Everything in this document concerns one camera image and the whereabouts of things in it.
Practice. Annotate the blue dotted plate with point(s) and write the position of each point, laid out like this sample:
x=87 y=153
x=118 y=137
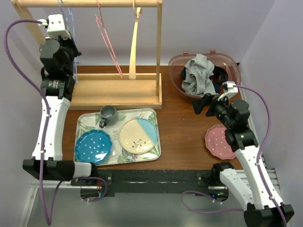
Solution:
x=93 y=146

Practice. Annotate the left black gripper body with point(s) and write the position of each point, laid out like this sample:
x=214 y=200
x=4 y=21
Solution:
x=70 y=48

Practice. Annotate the grey tank top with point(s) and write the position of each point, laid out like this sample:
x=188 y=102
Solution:
x=197 y=79

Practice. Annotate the pink plastic hanger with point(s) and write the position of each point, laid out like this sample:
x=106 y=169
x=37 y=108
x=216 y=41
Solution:
x=106 y=39

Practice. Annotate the pink dotted plate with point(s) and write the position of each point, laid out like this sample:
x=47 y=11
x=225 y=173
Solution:
x=216 y=143

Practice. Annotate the pink transparent plastic bin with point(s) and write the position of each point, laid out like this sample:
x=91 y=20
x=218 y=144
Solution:
x=177 y=64

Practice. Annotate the cream and blue plate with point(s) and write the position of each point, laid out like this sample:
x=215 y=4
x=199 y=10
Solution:
x=138 y=136

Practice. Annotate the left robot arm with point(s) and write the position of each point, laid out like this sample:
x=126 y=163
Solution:
x=56 y=89

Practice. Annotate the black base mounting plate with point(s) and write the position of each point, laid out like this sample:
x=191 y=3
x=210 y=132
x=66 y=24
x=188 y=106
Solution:
x=160 y=181

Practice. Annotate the grey ceramic mug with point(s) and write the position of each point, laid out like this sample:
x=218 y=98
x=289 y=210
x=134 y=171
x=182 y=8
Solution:
x=109 y=116

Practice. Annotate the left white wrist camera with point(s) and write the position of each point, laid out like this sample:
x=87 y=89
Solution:
x=55 y=26

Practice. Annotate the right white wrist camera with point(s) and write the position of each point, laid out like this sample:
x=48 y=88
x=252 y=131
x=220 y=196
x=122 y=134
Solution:
x=229 y=90

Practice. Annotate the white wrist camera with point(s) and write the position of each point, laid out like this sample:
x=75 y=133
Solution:
x=55 y=26
x=229 y=90

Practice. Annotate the cream plastic hanger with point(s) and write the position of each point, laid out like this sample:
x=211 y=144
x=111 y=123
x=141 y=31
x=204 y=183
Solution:
x=132 y=64

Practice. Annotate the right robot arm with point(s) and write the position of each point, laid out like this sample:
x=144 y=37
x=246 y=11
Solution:
x=262 y=206

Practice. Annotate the wooden clothes rack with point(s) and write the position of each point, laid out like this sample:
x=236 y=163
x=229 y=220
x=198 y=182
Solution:
x=95 y=90

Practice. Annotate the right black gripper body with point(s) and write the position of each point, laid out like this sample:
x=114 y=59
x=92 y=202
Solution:
x=221 y=109

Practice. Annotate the light blue hanger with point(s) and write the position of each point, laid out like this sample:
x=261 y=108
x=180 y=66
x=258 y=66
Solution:
x=70 y=15

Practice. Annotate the floral rectangular tray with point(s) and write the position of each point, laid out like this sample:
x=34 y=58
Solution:
x=90 y=121

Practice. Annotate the navy maroon tank top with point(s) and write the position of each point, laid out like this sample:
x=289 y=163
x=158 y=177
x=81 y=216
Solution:
x=219 y=77

